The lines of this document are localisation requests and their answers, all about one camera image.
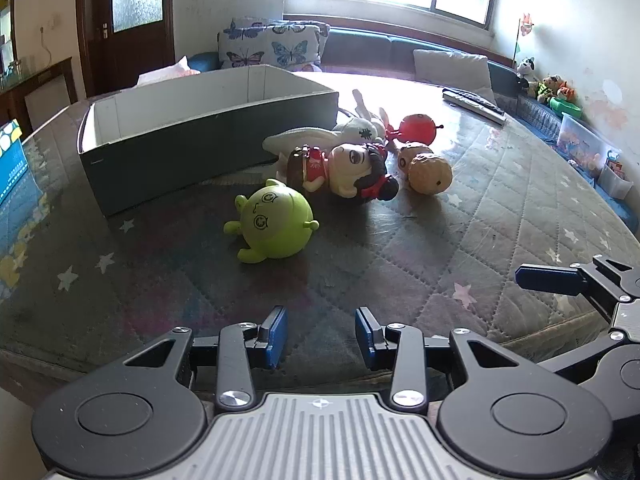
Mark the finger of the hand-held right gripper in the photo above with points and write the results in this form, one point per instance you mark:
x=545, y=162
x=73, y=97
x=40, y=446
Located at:
x=582, y=360
x=550, y=278

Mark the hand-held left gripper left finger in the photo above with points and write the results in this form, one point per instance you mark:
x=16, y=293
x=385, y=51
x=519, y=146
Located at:
x=274, y=336

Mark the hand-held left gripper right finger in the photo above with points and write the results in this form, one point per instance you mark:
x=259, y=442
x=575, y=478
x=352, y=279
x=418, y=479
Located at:
x=367, y=336

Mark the green alien toy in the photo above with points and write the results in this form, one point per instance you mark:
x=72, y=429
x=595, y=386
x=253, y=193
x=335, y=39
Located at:
x=272, y=222

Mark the tan peanut toy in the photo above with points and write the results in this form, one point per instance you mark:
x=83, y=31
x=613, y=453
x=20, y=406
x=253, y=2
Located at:
x=430, y=172

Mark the black-haired doll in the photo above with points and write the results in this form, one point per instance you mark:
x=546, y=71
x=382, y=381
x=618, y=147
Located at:
x=350, y=167

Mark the grey cardboard box container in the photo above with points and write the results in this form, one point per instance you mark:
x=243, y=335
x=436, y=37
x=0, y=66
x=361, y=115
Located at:
x=200, y=145

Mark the white plush rabbit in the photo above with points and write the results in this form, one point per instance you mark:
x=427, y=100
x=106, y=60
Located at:
x=320, y=135

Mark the small white bin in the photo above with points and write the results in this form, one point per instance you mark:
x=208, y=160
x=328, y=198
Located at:
x=614, y=180

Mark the clear plastic storage box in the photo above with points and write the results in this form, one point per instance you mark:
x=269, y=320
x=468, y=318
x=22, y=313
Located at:
x=582, y=142

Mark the green plastic bowl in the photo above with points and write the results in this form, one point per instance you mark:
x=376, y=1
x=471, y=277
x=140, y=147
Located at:
x=565, y=107

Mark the orange tiger plush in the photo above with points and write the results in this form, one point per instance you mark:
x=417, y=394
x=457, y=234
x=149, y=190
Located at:
x=566, y=93

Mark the plush toy in green clothing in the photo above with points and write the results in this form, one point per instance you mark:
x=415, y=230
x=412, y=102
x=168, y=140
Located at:
x=547, y=89

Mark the black remote control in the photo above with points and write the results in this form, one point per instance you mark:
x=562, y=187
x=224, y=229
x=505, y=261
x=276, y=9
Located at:
x=470, y=97

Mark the red round toy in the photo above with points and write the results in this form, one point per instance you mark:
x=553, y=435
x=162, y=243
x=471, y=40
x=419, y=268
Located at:
x=417, y=127

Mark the black and white cow plush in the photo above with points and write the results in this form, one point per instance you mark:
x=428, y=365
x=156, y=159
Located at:
x=526, y=72

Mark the grey cushion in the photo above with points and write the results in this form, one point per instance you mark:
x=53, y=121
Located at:
x=452, y=72

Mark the colourful pinwheel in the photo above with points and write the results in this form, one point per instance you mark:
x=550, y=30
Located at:
x=525, y=25

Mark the pink tissue pack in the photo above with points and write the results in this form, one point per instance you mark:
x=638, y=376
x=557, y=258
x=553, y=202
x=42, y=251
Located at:
x=167, y=72

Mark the dark teal sofa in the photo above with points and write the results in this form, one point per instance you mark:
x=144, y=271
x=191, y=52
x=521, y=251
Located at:
x=370, y=50

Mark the butterfly print pillow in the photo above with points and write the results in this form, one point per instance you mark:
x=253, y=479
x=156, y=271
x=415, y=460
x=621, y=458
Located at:
x=270, y=47
x=280, y=23

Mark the blue dotted box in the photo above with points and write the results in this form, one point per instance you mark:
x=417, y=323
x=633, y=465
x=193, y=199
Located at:
x=11, y=160

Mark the white board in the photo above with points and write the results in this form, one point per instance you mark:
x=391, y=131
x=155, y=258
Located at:
x=47, y=102

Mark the wooden cabinet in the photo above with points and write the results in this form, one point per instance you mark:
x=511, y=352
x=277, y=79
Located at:
x=15, y=95

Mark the dark wooden door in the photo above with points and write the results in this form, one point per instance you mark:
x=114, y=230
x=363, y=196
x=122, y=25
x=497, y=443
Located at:
x=100, y=20

